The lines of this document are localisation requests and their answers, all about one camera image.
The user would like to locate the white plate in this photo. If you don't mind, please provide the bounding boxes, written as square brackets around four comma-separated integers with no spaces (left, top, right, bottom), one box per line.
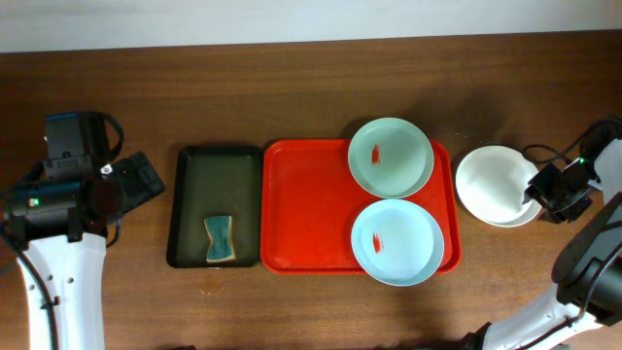
[455,145,541,228]

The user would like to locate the pale green plate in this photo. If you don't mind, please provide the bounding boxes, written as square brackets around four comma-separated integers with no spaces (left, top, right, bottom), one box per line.
[347,118,434,198]

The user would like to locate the light blue plate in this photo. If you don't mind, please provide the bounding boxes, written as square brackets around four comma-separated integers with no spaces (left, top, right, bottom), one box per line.
[351,199,444,287]

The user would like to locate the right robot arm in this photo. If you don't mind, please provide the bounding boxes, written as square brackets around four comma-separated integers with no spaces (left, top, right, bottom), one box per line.
[457,116,621,350]

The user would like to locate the black plastic tray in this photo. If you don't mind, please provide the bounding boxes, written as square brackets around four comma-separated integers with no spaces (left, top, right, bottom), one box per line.
[166,145,262,268]

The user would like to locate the red plastic tray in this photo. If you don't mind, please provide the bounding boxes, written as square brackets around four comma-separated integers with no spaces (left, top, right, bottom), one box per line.
[259,138,463,276]

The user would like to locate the green yellow sponge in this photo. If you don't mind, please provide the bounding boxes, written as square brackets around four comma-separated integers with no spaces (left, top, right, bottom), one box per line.
[204,215,236,263]

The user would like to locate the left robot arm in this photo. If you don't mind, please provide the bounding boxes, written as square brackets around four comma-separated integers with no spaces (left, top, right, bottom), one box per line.
[1,111,165,349]

